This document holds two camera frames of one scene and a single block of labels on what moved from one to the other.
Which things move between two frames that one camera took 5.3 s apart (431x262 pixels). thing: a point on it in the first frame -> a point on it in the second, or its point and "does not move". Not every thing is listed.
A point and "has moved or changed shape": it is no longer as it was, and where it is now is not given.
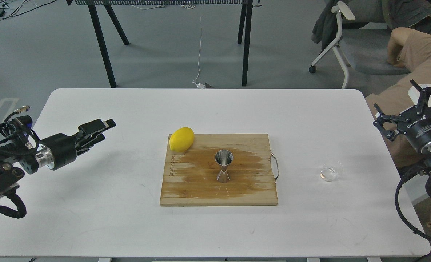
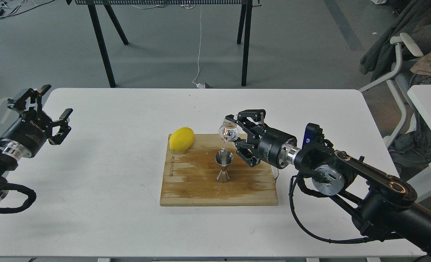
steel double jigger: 223,157 does not move
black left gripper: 61,149 -> 24,137
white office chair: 364,40 -> 398,82
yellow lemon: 181,139 does not move
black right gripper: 421,124 -> 277,149
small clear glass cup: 329,170 has moved or changed shape
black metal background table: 246,16 does not move
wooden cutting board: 190,178 does not move
